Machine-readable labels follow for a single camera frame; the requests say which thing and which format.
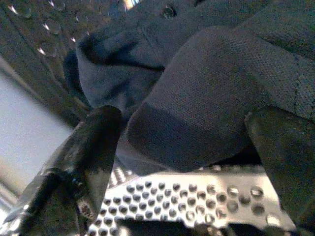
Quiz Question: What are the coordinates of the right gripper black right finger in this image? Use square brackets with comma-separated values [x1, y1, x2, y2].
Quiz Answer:
[244, 105, 315, 236]

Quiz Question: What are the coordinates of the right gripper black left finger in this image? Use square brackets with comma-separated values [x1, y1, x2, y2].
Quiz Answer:
[4, 105, 126, 236]

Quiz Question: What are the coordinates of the black garment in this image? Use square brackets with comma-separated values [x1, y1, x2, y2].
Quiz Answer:
[63, 0, 315, 173]

